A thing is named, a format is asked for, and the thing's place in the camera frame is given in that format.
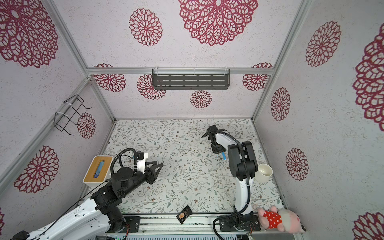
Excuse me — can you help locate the white wooden tissue box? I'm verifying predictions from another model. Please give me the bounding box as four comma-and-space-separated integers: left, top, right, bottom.
83, 156, 114, 188

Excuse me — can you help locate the pink plush toy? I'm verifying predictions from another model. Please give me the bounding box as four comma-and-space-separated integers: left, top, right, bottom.
257, 206, 307, 234

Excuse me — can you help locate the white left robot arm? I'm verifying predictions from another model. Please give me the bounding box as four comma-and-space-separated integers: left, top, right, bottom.
13, 161, 163, 240

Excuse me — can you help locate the white ceramic mug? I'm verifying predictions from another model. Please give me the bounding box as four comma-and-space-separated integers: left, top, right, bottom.
254, 164, 273, 184

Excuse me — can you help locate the dark metal wall shelf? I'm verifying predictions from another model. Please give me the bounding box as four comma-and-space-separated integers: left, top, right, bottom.
152, 69, 231, 90

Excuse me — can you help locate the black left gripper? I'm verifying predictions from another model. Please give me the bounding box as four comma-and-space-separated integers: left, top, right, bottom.
122, 161, 163, 198

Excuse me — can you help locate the black snack packet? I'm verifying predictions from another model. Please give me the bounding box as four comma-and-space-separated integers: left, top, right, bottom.
176, 206, 193, 225

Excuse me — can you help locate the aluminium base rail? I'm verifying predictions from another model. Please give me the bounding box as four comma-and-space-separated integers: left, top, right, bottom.
53, 212, 265, 238

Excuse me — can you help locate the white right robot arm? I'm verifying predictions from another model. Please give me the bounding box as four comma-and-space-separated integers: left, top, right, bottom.
202, 125, 259, 215

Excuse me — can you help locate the black wire wall rack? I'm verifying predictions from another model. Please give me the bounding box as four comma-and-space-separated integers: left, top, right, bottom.
53, 94, 91, 136

